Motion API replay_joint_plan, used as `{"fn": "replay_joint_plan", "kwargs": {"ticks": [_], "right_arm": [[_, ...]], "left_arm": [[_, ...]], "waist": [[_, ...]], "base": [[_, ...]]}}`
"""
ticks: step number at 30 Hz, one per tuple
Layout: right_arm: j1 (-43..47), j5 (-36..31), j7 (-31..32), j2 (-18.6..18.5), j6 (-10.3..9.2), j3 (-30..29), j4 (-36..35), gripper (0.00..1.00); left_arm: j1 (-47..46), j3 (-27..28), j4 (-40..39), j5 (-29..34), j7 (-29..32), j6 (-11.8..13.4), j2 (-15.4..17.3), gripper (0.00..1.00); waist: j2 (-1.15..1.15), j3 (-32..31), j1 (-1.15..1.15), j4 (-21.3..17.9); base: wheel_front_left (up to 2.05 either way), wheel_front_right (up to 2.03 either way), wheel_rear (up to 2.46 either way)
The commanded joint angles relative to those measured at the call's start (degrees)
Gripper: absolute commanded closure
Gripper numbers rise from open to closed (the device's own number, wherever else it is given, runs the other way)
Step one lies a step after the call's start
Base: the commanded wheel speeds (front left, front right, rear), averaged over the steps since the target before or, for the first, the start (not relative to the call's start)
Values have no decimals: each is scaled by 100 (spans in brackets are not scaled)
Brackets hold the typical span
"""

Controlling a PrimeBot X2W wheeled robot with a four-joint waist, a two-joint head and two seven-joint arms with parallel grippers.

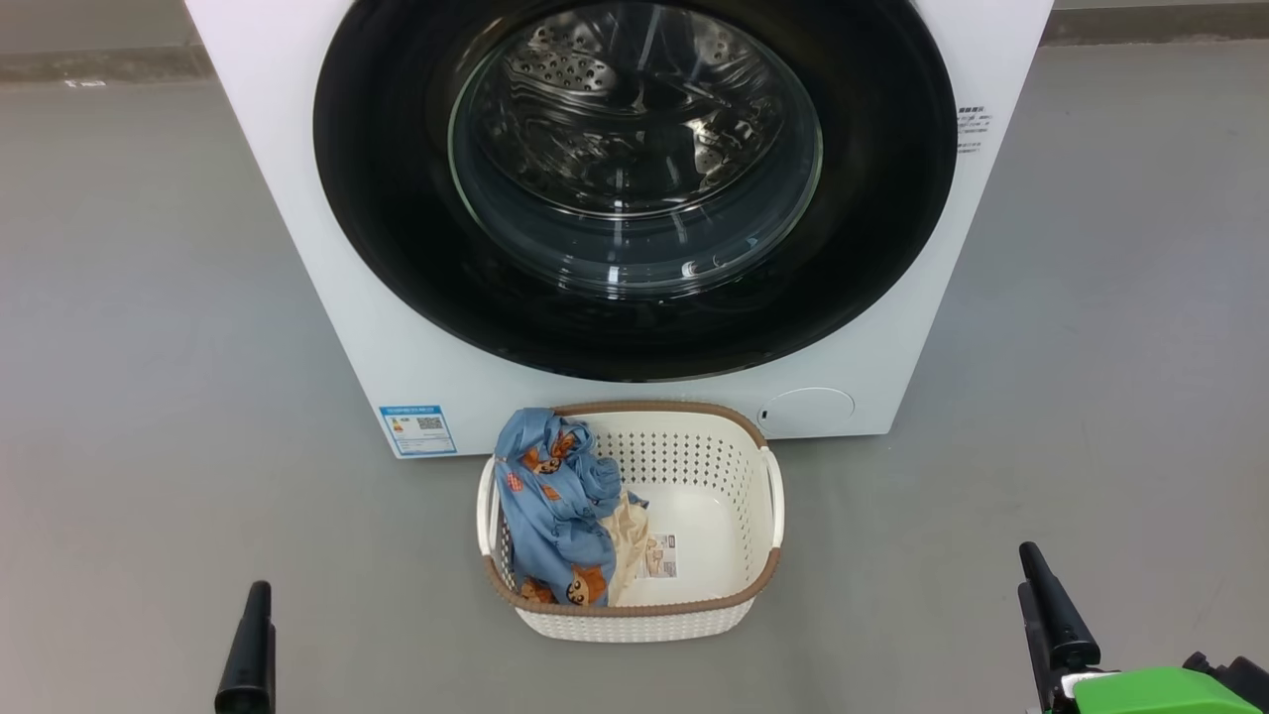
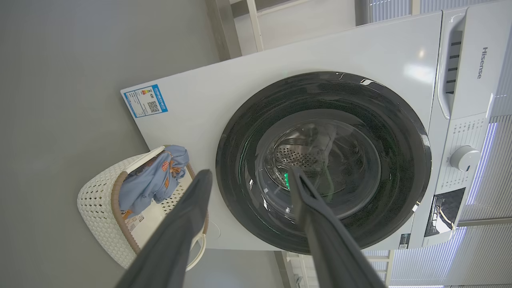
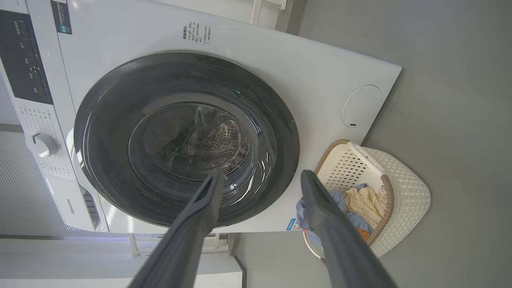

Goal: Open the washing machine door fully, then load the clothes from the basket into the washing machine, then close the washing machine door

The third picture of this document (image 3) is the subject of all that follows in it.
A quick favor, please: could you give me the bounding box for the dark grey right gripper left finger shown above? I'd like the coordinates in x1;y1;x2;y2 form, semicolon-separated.
128;170;225;288

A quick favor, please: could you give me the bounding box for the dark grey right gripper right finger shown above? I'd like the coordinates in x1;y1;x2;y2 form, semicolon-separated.
301;170;397;288

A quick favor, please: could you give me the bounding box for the blue patterned garment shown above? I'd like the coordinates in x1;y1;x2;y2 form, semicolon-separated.
296;183;374;246

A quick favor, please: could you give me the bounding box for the cream yellow garment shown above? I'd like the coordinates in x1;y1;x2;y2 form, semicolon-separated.
344;186;386;230

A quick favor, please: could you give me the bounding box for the black round washing machine door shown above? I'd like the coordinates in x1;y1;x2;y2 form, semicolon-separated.
74;51;300;228

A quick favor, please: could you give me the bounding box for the stainless steel washing machine drum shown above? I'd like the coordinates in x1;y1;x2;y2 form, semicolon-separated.
130;102;256;180

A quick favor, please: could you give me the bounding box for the white front-load washing machine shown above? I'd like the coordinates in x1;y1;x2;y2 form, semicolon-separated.
0;0;402;236

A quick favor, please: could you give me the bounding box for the black washing machine control panel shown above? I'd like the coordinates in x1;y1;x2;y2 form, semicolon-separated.
0;9;54;105

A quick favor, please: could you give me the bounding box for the cream perforated laundry basket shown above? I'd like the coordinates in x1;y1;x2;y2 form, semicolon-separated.
303;139;431;266

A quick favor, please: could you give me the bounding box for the white detergent drawer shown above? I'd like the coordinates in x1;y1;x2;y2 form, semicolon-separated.
46;176;108;232

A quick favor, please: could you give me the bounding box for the round white filter cover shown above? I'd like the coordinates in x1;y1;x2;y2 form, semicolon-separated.
342;84;382;128

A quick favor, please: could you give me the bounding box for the white round program knob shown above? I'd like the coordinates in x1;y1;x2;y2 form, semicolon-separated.
26;132;60;158

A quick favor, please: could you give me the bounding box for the dark product label sticker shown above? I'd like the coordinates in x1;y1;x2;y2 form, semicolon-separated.
51;0;73;35

